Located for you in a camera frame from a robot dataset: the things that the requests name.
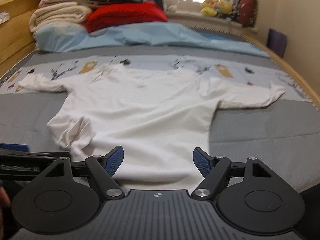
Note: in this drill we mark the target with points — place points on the wooden bed frame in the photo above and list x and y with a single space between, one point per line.
16 40

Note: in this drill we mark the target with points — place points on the cream folded blanket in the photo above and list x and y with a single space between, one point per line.
70 12

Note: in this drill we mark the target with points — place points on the white long-sleeve shirt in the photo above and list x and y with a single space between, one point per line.
157 116

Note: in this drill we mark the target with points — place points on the light blue blanket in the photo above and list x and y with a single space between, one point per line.
60 38

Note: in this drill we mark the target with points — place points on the red folded blanket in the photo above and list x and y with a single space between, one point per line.
126 13

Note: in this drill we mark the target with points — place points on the yellow plush toy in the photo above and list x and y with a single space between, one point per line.
216 8

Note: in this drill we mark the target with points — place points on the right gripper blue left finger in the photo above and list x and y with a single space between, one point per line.
113 160

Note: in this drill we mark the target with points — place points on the white plush toy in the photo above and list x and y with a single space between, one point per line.
170 5

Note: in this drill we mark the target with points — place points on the red cushion on windowsill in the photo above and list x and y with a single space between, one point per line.
247 12

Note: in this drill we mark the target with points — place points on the dark purple mat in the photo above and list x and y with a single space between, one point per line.
276 41

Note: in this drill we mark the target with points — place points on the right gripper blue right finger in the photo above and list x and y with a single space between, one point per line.
202 161

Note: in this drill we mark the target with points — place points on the grey patterned bed sheet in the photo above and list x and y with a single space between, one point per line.
284 134

